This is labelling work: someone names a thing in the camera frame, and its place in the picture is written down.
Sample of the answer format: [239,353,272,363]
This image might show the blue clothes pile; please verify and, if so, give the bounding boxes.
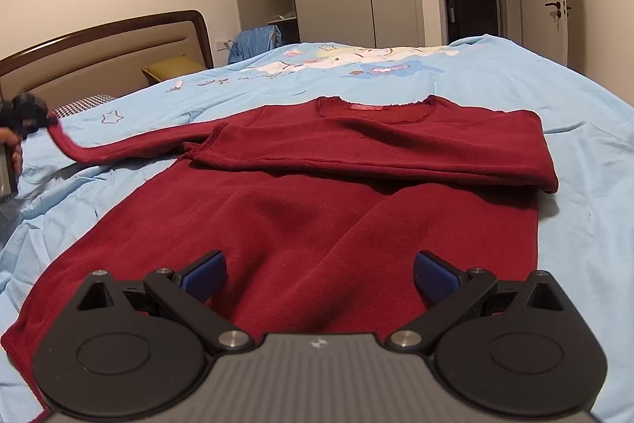
[228,25,283,64]

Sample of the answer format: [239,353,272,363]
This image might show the yellow pillow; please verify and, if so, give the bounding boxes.
[142,56,206,82]

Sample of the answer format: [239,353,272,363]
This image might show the checkered pillow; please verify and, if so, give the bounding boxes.
[53,94,115,118]

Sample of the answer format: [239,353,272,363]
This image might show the brown padded bed headboard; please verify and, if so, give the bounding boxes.
[1,10,214,108]

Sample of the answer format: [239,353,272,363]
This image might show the light blue printed bedspread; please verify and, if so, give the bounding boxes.
[1,36,633,422]

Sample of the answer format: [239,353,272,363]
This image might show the dark red knit sweater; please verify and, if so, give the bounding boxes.
[0,94,560,413]

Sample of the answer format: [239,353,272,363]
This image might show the black door handle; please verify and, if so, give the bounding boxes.
[545,1,572,19]

